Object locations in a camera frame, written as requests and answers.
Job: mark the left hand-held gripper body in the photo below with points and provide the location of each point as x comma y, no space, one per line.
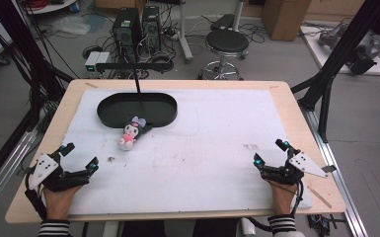
51,176

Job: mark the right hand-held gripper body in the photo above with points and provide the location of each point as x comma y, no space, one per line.
288,173

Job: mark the person's right hand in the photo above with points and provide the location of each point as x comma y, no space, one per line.
281,197

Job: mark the person's left hand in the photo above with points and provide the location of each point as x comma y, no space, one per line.
59,202

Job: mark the thin wooden stick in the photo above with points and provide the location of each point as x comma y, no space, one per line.
319,197

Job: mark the pink and black plush toy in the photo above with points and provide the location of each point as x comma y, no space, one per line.
130,133

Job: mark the white foam mat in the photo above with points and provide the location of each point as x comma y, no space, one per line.
190,158

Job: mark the black oval tray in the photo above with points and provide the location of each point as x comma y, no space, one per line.
137,110

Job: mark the white power supply box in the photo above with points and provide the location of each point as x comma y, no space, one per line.
96,61

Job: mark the white floor board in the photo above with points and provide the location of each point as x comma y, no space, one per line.
343,65

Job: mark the person's dark trousers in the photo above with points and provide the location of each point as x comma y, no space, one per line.
177,228

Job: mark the black round stool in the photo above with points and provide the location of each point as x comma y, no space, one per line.
227,44

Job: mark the grey robot device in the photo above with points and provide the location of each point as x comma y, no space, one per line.
353,46

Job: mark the clear plastic bag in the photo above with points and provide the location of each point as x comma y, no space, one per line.
70,24

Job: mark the brown wooden cabinet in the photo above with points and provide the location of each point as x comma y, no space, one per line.
284,18

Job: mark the black computer tower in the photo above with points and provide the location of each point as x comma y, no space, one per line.
126,33
151,28

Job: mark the black flat case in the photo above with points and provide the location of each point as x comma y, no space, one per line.
223,22

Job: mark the grey table leg stand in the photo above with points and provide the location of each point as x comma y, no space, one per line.
185,36

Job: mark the aluminium rail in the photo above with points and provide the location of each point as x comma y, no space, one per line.
339,184
6,164

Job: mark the black camera stand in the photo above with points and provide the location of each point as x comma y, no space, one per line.
135,67

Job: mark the black frame strut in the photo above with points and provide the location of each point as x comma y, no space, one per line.
342,52
19,52

